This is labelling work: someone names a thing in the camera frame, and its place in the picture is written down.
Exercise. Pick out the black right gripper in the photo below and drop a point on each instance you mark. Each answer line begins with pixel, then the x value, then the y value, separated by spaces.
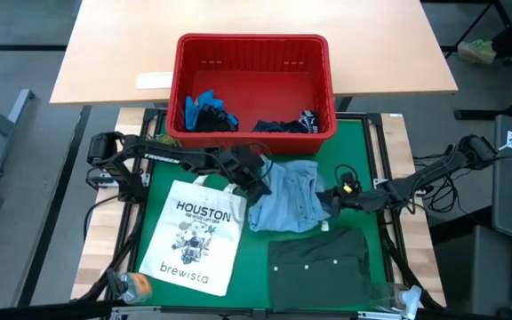
pixel 354 199

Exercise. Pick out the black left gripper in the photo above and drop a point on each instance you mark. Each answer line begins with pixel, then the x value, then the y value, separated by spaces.
pixel 247 164

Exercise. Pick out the light blue denim garment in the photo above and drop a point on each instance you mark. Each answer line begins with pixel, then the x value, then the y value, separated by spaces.
pixel 291 200

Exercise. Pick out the dark green shirt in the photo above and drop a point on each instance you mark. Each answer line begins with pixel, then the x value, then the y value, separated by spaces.
pixel 318 266

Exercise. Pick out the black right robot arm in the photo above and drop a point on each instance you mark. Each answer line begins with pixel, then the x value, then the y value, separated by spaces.
pixel 434 173

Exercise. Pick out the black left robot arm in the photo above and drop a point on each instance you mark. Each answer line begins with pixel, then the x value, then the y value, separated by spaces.
pixel 162 157

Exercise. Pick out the red plastic laundry bin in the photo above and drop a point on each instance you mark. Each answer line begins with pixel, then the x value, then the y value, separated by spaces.
pixel 247 58

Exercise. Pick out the black printed garment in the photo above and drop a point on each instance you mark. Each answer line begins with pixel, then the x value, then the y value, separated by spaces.
pixel 282 127

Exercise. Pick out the green table mat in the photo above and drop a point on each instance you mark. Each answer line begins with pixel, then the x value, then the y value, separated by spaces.
pixel 256 266

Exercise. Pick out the white printed tote bag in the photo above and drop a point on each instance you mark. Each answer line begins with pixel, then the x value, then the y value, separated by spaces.
pixel 194 249

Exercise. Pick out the bright blue cloth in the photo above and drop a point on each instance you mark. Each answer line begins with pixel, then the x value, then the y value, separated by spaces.
pixel 192 116

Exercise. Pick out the clear spray bottle white nozzle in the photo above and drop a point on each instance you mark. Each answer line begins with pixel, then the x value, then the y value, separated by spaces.
pixel 409 298

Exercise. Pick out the white rectangular label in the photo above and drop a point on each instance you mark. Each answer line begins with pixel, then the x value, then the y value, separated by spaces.
pixel 154 80

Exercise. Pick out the clear bottle orange label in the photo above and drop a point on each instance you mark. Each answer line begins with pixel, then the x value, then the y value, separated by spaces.
pixel 138 289

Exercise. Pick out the black metal stand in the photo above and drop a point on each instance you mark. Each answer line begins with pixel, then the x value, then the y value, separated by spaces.
pixel 478 114

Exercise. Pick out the light wooden desk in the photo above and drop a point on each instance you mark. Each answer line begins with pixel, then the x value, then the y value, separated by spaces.
pixel 149 35

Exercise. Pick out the person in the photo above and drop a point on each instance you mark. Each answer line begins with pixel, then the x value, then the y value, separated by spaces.
pixel 476 51

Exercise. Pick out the grey metal desk leg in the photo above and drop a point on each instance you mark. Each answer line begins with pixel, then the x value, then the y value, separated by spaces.
pixel 11 120

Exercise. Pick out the black metal table frame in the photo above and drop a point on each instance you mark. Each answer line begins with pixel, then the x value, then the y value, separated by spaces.
pixel 373 120

